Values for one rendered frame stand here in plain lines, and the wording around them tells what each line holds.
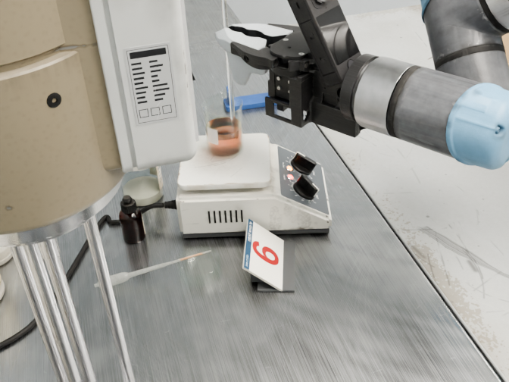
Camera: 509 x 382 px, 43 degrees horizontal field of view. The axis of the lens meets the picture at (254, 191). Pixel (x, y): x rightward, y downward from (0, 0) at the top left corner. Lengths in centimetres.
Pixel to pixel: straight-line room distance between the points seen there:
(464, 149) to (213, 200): 34
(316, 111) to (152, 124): 46
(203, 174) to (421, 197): 32
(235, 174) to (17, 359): 33
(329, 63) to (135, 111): 42
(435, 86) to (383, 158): 40
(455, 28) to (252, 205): 32
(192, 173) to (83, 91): 58
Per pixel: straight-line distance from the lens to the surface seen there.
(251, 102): 114
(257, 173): 82
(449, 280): 82
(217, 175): 82
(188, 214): 83
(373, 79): 65
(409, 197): 94
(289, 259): 82
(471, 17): 73
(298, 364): 71
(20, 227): 28
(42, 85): 25
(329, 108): 71
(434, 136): 62
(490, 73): 72
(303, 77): 69
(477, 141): 61
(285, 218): 84
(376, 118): 65
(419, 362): 73
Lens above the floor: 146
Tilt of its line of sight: 37 degrees down
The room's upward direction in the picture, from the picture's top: 3 degrees counter-clockwise
